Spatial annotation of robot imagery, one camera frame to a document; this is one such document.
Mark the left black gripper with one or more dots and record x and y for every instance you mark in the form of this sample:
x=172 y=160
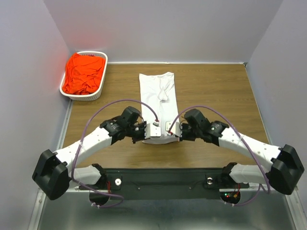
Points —
x=143 y=125

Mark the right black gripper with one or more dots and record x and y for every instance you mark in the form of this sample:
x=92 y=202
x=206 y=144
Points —
x=183 y=138

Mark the white t shirt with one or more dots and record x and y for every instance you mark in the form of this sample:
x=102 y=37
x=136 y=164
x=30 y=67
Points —
x=158 y=91

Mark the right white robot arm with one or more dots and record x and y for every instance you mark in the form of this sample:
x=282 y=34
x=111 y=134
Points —
x=279 y=168

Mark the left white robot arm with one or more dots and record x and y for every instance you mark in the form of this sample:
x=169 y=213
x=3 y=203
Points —
x=56 y=172

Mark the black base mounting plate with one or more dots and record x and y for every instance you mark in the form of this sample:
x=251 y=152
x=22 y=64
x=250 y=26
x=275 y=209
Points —
x=162 y=184

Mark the white plastic laundry basket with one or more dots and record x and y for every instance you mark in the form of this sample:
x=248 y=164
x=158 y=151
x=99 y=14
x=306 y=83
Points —
x=93 y=96

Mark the orange t shirt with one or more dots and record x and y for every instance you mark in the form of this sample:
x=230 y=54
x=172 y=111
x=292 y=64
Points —
x=83 y=74

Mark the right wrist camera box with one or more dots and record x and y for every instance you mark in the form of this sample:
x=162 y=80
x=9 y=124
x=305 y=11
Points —
x=173 y=130

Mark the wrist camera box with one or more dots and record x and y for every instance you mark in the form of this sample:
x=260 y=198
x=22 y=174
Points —
x=173 y=130
x=152 y=130

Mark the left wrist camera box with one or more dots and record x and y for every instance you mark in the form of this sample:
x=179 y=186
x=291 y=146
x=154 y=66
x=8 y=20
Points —
x=152 y=130

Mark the aluminium frame rail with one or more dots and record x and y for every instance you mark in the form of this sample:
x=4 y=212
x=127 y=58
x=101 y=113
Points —
x=41 y=196

